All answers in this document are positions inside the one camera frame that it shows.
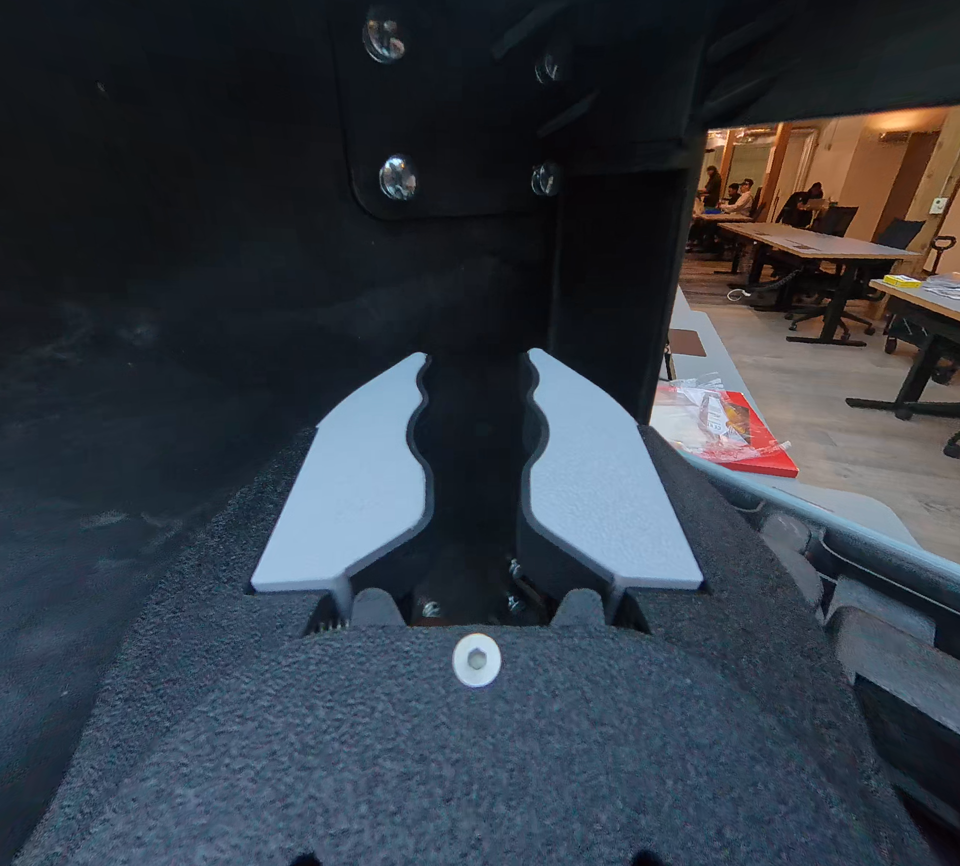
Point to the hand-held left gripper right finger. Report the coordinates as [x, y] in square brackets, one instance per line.
[600, 483]

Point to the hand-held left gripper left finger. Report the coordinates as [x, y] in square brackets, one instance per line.
[352, 491]

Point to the far office desk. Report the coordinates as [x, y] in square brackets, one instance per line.
[716, 219]

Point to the long wooden office desk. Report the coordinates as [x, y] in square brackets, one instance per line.
[810, 240]

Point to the wooden desk with black legs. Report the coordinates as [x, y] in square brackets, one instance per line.
[926, 301]

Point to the clear plastic bag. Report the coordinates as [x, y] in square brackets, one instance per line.
[697, 405]

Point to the red flat box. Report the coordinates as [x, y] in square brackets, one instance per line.
[759, 455]

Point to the brown square pad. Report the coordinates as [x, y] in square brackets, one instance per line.
[685, 342]

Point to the black office chair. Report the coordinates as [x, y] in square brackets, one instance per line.
[834, 225]
[900, 236]

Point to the yellow small box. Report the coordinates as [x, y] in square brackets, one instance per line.
[901, 280]

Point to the black square cart post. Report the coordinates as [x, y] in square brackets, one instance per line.
[622, 281]

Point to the black metal corner bracket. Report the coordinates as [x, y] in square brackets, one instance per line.
[450, 131]

